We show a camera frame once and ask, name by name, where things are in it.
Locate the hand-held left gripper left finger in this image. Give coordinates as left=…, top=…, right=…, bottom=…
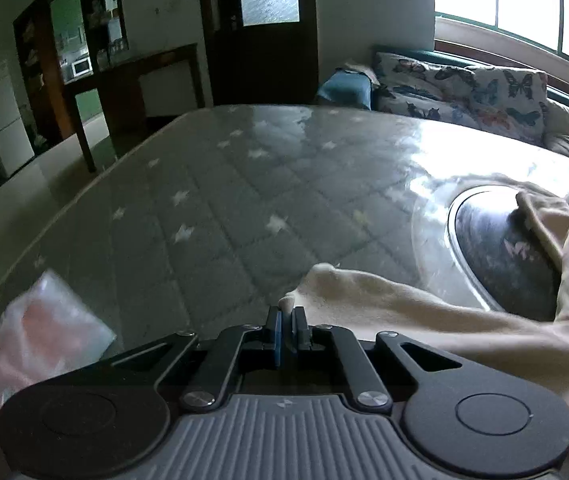
left=107, top=306, right=285, bottom=411

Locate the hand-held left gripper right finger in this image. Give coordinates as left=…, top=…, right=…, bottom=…
left=288, top=305, right=465, bottom=413

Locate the cream garment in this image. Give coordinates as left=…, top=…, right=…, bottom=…
left=279, top=187, right=569, bottom=448

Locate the round black induction cooktop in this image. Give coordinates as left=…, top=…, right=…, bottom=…
left=447, top=185, right=565, bottom=318

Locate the clear plastic bag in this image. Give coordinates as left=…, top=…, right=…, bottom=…
left=0, top=269, right=118, bottom=480

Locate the blue towel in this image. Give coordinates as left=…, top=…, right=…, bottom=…
left=317, top=71, right=375, bottom=111

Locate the beige cloth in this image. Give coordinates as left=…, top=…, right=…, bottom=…
left=337, top=62, right=381, bottom=86

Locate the dark wooden glass door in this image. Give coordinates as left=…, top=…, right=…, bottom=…
left=197, top=0, right=320, bottom=107

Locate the dark wooden counter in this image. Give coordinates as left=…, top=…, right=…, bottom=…
left=62, top=43, right=205, bottom=173

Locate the butterfly print cushion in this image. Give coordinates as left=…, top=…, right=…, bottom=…
left=374, top=50, right=550, bottom=148

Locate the wooden shelf cabinet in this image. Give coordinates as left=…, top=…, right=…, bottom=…
left=13, top=0, right=130, bottom=156

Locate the white fridge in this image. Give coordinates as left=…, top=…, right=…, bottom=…
left=0, top=60, right=35, bottom=178

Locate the green framed window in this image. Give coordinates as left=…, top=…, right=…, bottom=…
left=434, top=0, right=569, bottom=76

